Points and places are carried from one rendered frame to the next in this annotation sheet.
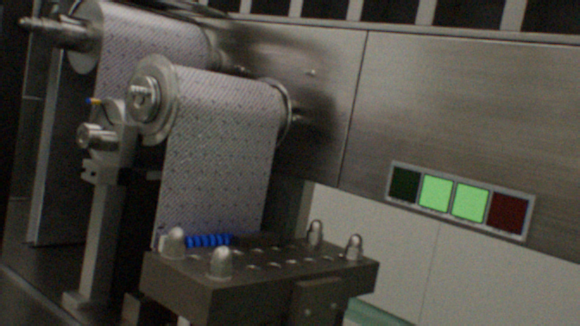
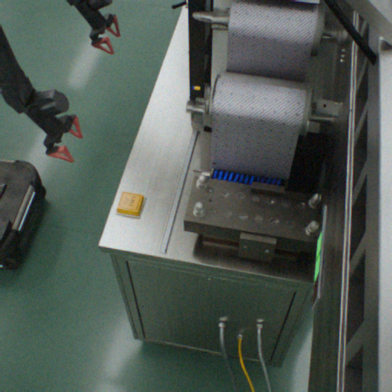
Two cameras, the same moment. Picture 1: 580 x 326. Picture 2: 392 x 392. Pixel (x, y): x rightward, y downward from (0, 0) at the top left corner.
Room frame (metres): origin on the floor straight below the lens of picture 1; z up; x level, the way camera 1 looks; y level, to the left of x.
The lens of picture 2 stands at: (0.39, -0.63, 2.28)
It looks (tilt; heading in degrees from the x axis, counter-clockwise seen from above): 55 degrees down; 60
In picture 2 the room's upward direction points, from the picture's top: straight up
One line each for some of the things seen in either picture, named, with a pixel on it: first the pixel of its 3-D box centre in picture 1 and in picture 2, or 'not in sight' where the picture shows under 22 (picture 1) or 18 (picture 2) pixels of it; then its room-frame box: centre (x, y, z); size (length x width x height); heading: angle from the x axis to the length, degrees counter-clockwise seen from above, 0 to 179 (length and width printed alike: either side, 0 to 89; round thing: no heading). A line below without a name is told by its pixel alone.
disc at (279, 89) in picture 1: (261, 115); (307, 114); (1.14, 0.08, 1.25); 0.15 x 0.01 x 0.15; 49
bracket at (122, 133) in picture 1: (98, 213); (202, 137); (0.94, 0.30, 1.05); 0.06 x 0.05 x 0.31; 139
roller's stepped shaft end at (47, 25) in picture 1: (36, 26); (203, 16); (1.05, 0.49, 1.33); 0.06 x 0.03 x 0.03; 139
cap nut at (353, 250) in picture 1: (355, 245); (314, 227); (1.04, -0.13, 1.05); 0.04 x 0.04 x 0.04
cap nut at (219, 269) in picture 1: (221, 261); (199, 207); (0.80, 0.08, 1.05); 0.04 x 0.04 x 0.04
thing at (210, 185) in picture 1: (217, 191); (251, 156); (1.00, 0.12, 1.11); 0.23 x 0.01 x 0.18; 139
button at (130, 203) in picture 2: not in sight; (130, 203); (0.67, 0.28, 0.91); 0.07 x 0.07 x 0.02; 49
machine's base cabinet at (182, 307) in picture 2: not in sight; (254, 88); (1.61, 0.92, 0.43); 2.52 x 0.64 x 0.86; 49
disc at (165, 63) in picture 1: (151, 99); (215, 101); (0.95, 0.25, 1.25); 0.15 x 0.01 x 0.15; 49
